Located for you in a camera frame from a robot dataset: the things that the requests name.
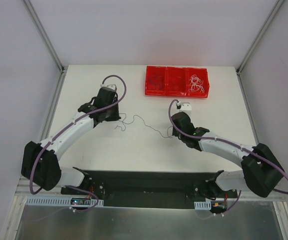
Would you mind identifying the right white cable duct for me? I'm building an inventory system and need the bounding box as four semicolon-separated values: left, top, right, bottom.
194;201;212;211

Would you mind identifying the aluminium frame post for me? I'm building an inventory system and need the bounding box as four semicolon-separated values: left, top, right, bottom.
22;0;65;73
236;0;287;76

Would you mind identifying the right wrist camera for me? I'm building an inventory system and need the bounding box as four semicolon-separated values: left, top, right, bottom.
176;101;192;114

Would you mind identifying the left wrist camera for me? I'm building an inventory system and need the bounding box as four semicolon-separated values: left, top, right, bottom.
101;84;117;92

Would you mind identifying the red three-compartment bin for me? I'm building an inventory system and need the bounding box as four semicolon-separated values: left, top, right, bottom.
145;66;210;99

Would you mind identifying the white cable duct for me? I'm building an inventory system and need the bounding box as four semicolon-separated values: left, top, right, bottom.
194;201;212;211
26;196;104;208

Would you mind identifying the left white cable duct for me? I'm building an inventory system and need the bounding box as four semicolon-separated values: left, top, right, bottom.
26;196;104;208

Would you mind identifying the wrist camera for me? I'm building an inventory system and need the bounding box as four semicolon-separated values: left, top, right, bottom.
176;101;192;114
101;84;117;92

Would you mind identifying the right aluminium frame post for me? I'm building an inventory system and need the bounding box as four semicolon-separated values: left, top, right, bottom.
236;0;287;76

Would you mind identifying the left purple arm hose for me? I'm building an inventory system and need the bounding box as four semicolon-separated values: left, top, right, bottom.
29;74;128;195

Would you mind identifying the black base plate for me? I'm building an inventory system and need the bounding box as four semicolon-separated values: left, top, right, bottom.
60;169;243;208

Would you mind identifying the clear cable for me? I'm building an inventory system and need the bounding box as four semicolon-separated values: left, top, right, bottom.
189;74;206;94

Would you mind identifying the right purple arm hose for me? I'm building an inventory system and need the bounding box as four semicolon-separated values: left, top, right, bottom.
168;99;288;221

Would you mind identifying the left aluminium frame post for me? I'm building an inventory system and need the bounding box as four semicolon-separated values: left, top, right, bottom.
22;0;65;73

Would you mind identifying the white cable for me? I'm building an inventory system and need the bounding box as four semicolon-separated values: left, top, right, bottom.
188;74;206;95

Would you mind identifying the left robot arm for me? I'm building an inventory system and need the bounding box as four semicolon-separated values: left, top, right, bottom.
21;84;120;195

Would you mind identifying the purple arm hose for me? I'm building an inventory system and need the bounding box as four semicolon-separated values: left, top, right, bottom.
168;99;288;221
29;74;128;195

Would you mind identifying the purple cable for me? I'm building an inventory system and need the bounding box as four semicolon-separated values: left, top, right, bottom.
115;112;174;140
147;73;166;91

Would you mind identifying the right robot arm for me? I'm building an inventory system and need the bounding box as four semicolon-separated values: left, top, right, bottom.
170;111;284;199

